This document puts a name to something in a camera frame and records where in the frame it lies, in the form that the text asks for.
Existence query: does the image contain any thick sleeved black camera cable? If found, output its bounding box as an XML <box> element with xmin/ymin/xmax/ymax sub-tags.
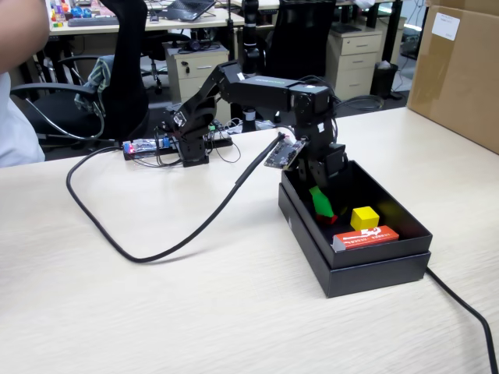
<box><xmin>65</xmin><ymin>131</ymin><xmax>288</xmax><ymax>264</ymax></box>

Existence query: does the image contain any yellow wooden cube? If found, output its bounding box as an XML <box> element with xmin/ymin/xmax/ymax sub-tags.
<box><xmin>349</xmin><ymin>206</ymin><xmax>380</xmax><ymax>232</ymax></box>

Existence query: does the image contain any black high-back office chair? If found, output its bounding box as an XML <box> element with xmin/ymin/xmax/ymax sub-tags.
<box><xmin>9</xmin><ymin>0</ymin><xmax>151</xmax><ymax>151</ymax></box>

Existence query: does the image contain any white shipping label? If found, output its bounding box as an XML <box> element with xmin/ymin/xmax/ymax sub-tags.
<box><xmin>430</xmin><ymin>12</ymin><xmax>462</xmax><ymax>42</ymax></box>

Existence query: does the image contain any orange rectangular carton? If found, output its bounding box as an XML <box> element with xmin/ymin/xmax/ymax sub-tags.
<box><xmin>331</xmin><ymin>224</ymin><xmax>401</xmax><ymax>254</ymax></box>

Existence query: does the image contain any dark computer keyboard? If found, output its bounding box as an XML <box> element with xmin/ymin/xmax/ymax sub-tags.
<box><xmin>66</xmin><ymin>16</ymin><xmax>120</xmax><ymax>29</ymax></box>

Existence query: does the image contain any beige cabinet with three drawers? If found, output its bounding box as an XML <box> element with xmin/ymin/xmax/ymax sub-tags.
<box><xmin>324</xmin><ymin>28</ymin><xmax>385</xmax><ymax>101</ymax></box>

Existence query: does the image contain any smooth black power cable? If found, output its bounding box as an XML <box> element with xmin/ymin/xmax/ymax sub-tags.
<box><xmin>272</xmin><ymin>124</ymin><xmax>499</xmax><ymax>374</ymax></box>

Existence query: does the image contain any control board with red LED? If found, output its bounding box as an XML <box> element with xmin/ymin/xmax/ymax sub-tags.
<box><xmin>122</xmin><ymin>136</ymin><xmax>173</xmax><ymax>161</ymax></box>

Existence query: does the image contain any beige office desk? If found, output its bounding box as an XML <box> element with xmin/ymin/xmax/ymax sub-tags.
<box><xmin>47</xmin><ymin>6</ymin><xmax>246</xmax><ymax>38</ymax></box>

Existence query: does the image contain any large brown cardboard box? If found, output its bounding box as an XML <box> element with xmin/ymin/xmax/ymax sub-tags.
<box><xmin>405</xmin><ymin>0</ymin><xmax>499</xmax><ymax>155</ymax></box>

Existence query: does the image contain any black pole with white bands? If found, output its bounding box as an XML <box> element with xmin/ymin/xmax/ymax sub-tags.
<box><xmin>240</xmin><ymin>0</ymin><xmax>261</xmax><ymax>132</ymax></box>

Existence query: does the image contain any black mesh swivel chair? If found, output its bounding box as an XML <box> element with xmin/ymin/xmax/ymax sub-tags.
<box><xmin>260</xmin><ymin>0</ymin><xmax>338</xmax><ymax>118</ymax></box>

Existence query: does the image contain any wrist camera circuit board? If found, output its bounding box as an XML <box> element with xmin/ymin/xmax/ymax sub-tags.
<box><xmin>264</xmin><ymin>137</ymin><xmax>307</xmax><ymax>173</ymax></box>

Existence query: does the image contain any beige cabinet with keyhole drawer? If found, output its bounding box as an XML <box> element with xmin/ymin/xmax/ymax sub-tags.
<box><xmin>162</xmin><ymin>41</ymin><xmax>232</xmax><ymax>122</ymax></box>

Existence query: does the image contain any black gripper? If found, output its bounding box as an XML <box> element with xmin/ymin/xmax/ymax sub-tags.
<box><xmin>295</xmin><ymin>134</ymin><xmax>349</xmax><ymax>217</ymax></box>

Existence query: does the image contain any open black laptop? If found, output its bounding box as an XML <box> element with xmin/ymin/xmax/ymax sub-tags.
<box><xmin>158</xmin><ymin>0</ymin><xmax>218</xmax><ymax>23</ymax></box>

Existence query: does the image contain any black box inner tray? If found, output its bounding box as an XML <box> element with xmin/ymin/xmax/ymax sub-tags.
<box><xmin>280</xmin><ymin>159</ymin><xmax>434</xmax><ymax>270</ymax></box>

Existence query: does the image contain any striped green cloth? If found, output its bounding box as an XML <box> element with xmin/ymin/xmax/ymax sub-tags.
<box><xmin>73</xmin><ymin>54</ymin><xmax>116</xmax><ymax>118</ymax></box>

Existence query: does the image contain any black trash bin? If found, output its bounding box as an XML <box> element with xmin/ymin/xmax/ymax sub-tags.
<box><xmin>369</xmin><ymin>61</ymin><xmax>400</xmax><ymax>103</ymax></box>

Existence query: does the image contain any black open box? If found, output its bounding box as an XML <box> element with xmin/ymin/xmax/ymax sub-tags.
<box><xmin>277</xmin><ymin>182</ymin><xmax>432</xmax><ymax>299</ymax></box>

